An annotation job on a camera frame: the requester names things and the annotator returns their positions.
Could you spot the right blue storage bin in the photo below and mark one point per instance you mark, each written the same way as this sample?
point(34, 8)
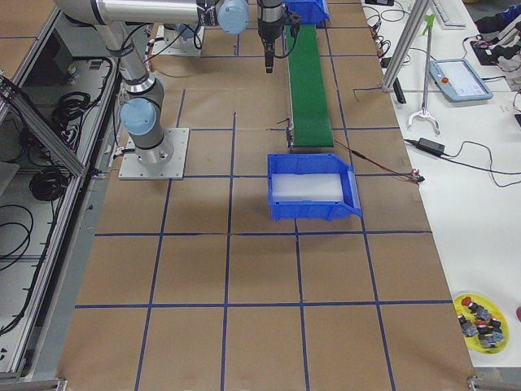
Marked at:
point(314, 163)

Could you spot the green conveyor belt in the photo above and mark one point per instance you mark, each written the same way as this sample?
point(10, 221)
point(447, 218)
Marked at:
point(311, 124)

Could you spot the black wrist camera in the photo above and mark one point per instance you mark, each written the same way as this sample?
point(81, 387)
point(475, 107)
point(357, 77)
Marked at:
point(292, 21)

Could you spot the black handle bar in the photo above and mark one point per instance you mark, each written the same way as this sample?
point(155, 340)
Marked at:
point(398, 91)

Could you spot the yellow plate of buttons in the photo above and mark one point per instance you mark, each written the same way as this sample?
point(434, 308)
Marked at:
point(483, 325)

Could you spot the white keyboard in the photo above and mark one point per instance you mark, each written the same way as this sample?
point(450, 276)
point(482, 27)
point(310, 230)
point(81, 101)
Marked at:
point(448, 14)

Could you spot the grabber reach tool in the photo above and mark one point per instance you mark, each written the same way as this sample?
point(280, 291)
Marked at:
point(423, 113)

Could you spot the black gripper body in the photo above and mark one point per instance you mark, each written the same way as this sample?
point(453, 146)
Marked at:
point(267, 21)

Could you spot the aluminium frame post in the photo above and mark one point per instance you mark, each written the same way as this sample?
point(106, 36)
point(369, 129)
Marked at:
point(419, 10)

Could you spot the blue storage bin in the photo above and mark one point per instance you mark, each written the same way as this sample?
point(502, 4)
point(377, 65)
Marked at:
point(314, 163)
point(312, 12)

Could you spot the black power adapter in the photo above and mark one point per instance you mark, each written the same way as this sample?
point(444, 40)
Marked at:
point(430, 147)

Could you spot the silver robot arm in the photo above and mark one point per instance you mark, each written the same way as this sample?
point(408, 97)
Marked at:
point(141, 115)

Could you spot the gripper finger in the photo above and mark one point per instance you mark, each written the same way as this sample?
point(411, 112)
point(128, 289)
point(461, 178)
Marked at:
point(269, 50)

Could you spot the right white foam pad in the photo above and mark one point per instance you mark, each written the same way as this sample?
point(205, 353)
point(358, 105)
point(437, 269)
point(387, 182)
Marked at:
point(306, 187)

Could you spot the left blue storage bin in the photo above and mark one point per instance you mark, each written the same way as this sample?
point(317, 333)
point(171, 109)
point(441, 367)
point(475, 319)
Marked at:
point(312, 12)

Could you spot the teach pendant tablet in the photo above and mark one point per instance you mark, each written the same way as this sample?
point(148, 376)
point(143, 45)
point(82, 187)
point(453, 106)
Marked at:
point(458, 81)

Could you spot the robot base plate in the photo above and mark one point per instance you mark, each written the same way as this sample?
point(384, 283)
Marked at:
point(167, 161)
point(178, 40)

